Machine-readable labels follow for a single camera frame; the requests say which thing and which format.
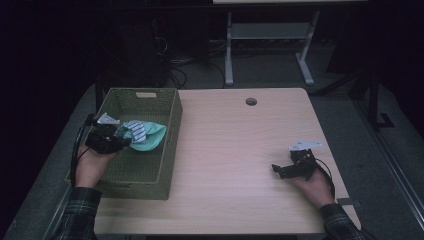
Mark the mint green small garment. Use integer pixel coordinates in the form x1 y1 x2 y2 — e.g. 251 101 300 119
120 119 168 153

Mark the bundle of black floor cables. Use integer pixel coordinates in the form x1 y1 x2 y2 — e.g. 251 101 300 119
159 35 226 90

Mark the person's left hand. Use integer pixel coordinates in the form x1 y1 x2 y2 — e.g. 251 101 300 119
74 144 117 190

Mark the black upright post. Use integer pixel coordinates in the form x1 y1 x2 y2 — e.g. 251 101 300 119
94 75 105 114

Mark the green woven basket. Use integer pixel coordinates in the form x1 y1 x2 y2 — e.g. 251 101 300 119
64 87 184 200

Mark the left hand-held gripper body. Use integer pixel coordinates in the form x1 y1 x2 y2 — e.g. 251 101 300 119
84 112 124 155

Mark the person's right hand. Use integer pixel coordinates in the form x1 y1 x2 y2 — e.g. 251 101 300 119
287 167 336 210

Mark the black metal frame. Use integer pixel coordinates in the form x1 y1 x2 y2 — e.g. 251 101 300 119
365 64 396 132

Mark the white metal stand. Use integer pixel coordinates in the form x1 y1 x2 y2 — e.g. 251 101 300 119
224 10 321 88

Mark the right hand-held gripper black cable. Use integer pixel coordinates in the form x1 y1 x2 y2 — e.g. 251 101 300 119
314 157 336 198

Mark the grey metal floor rail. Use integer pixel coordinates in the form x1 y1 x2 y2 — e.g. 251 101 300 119
352 98 424 232

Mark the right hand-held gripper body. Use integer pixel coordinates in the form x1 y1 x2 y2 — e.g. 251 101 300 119
287 139 323 182

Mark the grey tape strip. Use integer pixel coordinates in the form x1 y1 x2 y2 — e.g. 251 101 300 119
336 197 362 210

